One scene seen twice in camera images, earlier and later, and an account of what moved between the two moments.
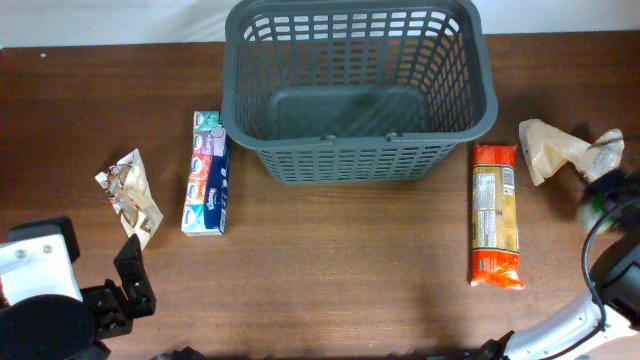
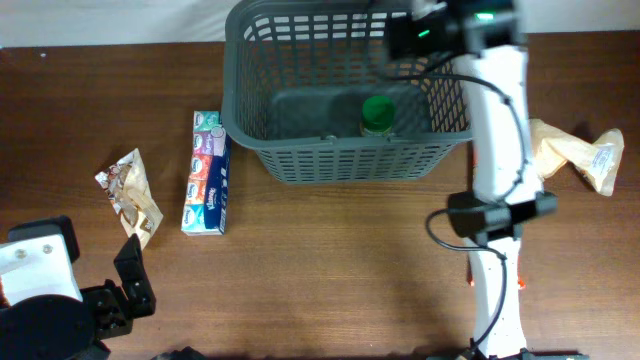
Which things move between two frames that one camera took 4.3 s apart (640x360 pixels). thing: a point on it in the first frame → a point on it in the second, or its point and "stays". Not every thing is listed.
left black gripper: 112,307 stays
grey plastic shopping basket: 355,91 stays
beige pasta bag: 546,150 stays
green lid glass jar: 591,209 → 378,116
